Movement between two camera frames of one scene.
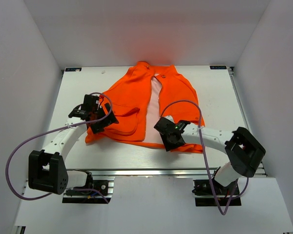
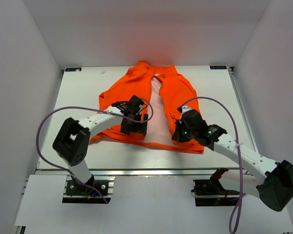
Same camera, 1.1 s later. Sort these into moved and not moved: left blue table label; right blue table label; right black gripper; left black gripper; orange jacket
Moved: right black gripper; left black gripper; orange jacket
Not moved: right blue table label; left blue table label
